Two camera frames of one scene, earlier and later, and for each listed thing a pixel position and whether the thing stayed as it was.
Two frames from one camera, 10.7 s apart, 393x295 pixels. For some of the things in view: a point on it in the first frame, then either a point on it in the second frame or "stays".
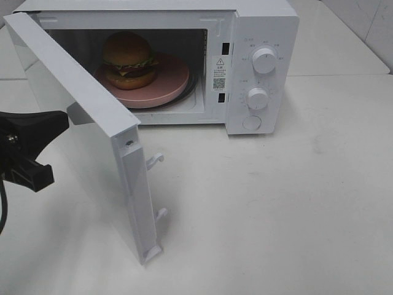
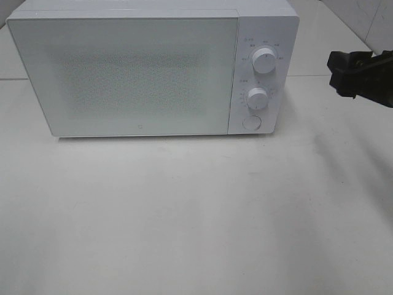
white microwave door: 104,137 → 113,76
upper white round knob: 264,61 stays
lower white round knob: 257,98 stays
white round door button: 252,123 stays
